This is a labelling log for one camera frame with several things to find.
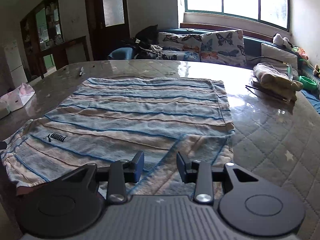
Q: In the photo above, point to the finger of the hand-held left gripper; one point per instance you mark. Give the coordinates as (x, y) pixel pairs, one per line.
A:
(3, 144)

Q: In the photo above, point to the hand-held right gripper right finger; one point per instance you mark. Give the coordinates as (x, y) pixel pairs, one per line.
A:
(181, 166)

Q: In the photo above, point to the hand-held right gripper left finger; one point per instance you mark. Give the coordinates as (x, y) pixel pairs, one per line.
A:
(138, 165)

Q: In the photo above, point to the blue striped garment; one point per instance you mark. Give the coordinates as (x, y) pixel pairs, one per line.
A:
(137, 112)

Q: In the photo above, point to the folded yellow clothes stack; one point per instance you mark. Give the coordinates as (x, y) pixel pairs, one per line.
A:
(272, 80)

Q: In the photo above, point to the pink white plastic bag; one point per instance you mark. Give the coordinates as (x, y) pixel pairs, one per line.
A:
(20, 96)

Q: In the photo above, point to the white refrigerator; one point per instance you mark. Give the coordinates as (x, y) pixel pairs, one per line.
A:
(15, 65)

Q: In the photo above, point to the glass door cabinet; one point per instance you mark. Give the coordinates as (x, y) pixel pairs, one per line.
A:
(30, 42)

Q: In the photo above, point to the black marker pen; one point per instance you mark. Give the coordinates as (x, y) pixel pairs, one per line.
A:
(81, 71)

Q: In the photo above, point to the flat butterfly print cushion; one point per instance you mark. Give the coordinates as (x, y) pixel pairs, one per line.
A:
(180, 55)

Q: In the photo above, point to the blue chair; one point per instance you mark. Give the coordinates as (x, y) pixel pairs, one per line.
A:
(120, 53)

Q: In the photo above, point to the dark wooden side desk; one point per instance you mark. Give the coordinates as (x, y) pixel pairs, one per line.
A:
(75, 42)

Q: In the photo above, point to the long butterfly print cushion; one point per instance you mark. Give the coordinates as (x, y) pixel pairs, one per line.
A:
(180, 40)

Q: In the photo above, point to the black bag pile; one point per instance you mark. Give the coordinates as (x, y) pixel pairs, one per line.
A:
(146, 38)

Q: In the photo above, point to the teal bench sofa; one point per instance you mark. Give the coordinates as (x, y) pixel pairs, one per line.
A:
(252, 47)

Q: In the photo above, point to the clear plastic container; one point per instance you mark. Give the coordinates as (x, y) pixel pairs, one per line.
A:
(291, 72)

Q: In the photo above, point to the blue mat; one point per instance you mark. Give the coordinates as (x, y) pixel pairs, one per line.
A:
(312, 100)

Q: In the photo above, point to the white pillow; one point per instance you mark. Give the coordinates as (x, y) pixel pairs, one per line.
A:
(277, 55)

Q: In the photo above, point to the green plastic bowl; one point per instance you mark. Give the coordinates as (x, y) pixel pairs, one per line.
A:
(308, 82)

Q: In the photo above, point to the dark wooden door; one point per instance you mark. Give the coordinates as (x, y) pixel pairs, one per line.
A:
(95, 17)

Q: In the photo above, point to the white plush toy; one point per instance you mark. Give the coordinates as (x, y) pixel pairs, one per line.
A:
(280, 40)

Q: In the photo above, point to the colourful toy pile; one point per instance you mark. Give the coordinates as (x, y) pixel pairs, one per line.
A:
(300, 52)

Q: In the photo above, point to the plush toy group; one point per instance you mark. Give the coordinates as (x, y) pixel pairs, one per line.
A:
(317, 70)

